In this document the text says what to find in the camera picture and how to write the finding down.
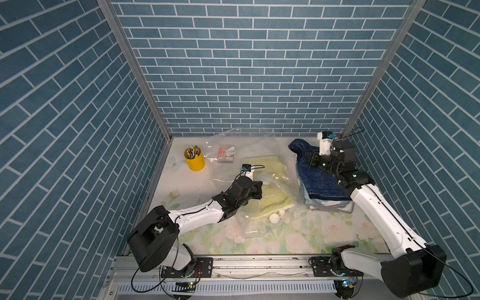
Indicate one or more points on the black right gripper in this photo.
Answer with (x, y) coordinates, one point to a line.
(312, 157)

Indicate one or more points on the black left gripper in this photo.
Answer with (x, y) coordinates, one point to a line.
(256, 187)

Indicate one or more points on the navy blue star blanket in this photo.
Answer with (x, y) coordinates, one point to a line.
(316, 184)

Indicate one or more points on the light green fluffy blanket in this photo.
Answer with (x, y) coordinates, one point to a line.
(277, 195)

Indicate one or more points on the clear plastic vacuum bag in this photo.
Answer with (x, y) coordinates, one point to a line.
(223, 174)

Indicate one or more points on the cream fluffy navy-trimmed blanket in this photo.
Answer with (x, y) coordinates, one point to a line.
(330, 208)

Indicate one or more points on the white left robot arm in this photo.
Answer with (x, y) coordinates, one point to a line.
(155, 240)

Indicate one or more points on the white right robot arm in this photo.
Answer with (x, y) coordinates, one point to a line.
(412, 265)

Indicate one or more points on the white plastic bag clip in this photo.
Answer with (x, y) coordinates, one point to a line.
(229, 151)

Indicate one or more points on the highlighter marker pack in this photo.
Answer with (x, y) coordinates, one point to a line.
(221, 158)

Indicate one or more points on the yellow metal pen bucket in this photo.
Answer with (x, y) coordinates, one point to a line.
(197, 164)

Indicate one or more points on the pens in bucket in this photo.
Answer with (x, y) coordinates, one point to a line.
(192, 152)

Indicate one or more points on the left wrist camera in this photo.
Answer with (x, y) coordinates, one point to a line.
(247, 170)

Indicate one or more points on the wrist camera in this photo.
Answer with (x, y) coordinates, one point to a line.
(325, 139)
(247, 170)

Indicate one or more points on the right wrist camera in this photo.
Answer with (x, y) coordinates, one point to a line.
(325, 139)

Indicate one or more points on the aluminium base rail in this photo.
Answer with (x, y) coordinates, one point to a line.
(239, 276)

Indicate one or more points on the right aluminium corner post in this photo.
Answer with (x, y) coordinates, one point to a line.
(407, 21)

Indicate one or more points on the aluminium corner post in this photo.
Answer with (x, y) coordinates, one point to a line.
(115, 25)
(407, 21)

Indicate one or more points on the left aluminium corner post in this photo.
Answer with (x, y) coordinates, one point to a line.
(115, 25)

